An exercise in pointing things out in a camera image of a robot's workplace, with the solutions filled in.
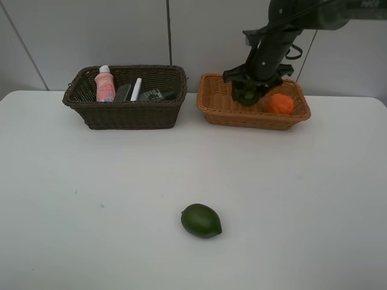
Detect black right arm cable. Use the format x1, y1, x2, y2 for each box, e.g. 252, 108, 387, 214
284, 42, 303, 60

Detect dark mangosteen green top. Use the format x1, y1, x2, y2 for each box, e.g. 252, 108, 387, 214
238, 89, 262, 106

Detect white marker red caps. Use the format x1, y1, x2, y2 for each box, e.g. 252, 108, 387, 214
130, 78, 142, 102

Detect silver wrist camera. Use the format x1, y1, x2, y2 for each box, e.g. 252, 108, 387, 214
242, 29, 262, 47

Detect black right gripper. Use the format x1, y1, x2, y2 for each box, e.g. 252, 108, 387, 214
223, 63, 294, 102

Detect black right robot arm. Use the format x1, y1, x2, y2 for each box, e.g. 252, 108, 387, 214
223, 1, 386, 106

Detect dark green square bottle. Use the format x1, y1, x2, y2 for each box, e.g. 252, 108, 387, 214
137, 89, 176, 102

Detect pink bottle white cap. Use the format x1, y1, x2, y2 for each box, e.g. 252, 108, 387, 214
94, 65, 115, 103

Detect black whiteboard eraser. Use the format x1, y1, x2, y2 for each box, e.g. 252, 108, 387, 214
114, 83, 132, 102

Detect orange wicker basket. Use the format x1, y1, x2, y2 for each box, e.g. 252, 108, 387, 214
197, 74, 311, 131

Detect orange tangerine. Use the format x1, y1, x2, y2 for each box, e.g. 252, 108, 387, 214
268, 94, 294, 115

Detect green lime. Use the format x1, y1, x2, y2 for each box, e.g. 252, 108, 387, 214
181, 204, 223, 239

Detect dark brown wicker basket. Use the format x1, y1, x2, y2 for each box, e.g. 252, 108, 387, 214
63, 65, 187, 130

